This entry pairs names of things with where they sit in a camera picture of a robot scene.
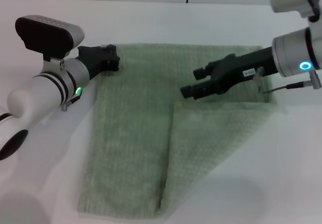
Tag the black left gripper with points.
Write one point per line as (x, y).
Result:
(93, 60)

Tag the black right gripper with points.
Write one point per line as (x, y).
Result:
(241, 68)

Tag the green terry towel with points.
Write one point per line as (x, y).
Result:
(130, 133)

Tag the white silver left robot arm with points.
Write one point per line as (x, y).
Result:
(37, 93)

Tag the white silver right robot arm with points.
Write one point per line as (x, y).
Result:
(291, 55)

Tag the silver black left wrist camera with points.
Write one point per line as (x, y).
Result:
(47, 34)

